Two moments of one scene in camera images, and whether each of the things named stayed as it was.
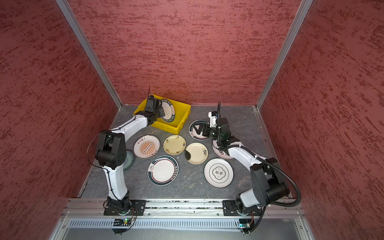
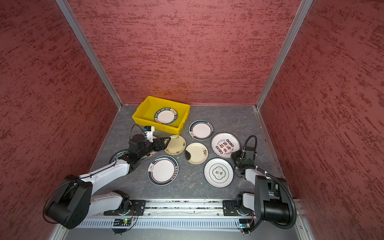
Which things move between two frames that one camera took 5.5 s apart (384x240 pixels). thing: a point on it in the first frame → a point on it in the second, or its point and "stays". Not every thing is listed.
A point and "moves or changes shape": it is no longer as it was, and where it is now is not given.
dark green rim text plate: x=169 y=111 moves or changes shape
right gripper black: x=207 y=127 → x=233 y=155
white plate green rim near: x=163 y=170 stays
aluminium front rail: x=182 y=208 stays
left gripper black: x=161 y=111 → x=163 y=146
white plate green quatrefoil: x=218 y=173 stays
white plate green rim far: x=199 y=130 stays
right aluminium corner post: x=305 y=6 stays
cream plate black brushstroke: x=196 y=153 stays
